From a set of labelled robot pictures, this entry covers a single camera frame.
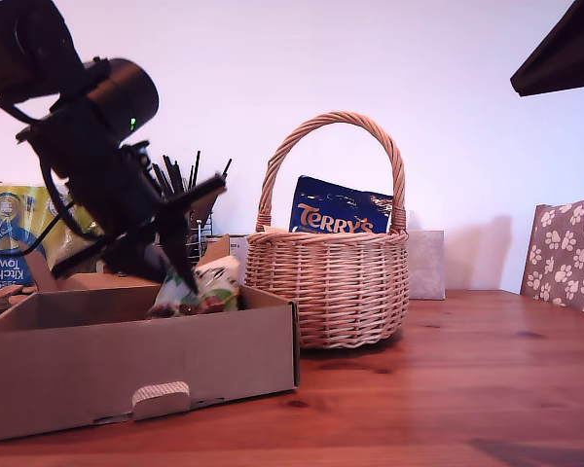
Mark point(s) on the brown cardboard box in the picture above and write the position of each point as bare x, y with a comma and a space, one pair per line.
126, 365

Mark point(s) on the yellow blue kitchen towel pack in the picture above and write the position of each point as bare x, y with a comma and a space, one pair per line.
5, 228

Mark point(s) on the chair with paw print cover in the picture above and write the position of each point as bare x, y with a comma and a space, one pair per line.
564, 253

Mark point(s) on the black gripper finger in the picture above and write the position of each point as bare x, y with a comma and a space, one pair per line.
180, 243
564, 53
141, 260

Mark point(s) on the black chopstick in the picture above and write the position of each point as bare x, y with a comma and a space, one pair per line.
195, 161
169, 178
226, 165

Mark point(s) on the tin can white label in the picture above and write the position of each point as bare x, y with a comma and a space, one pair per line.
238, 253

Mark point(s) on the blue Terry's mini eggs bag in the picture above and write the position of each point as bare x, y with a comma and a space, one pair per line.
340, 209

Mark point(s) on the white Galaxy egg bag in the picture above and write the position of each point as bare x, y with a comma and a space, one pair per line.
214, 287

